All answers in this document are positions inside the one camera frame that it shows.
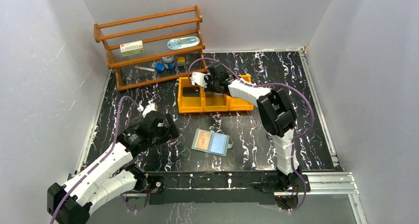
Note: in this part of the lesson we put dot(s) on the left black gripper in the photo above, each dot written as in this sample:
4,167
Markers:
171,130

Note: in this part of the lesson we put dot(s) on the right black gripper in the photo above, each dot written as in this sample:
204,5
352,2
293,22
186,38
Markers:
207,79

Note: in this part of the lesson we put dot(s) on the orange picture card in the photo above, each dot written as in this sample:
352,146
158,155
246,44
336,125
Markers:
202,140

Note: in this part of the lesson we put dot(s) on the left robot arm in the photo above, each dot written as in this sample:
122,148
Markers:
112,174

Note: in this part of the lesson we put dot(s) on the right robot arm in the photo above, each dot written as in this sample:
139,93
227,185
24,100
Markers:
277,114

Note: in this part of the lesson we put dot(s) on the black card in bin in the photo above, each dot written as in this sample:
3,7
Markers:
191,91

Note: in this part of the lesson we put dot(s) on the yellow three-compartment bin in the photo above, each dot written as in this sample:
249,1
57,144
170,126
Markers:
209,101

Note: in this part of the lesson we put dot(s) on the yellow small box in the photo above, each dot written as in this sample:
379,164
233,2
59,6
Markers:
181,62

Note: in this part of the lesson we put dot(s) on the blue oval packaged item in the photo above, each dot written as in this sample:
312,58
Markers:
184,42

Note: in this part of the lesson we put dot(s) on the blue small cube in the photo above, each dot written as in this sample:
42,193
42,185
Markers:
159,67

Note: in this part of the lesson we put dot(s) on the white tube stick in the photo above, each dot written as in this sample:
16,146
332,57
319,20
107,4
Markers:
145,69

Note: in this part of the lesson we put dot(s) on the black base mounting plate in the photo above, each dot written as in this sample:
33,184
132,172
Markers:
259,187

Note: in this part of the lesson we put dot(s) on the wooden three-tier shelf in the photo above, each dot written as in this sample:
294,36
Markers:
155,31

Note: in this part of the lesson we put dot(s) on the white medicine box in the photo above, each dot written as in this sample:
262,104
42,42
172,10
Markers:
132,48

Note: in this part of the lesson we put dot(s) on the aluminium frame rail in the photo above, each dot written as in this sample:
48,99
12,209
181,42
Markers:
324,183

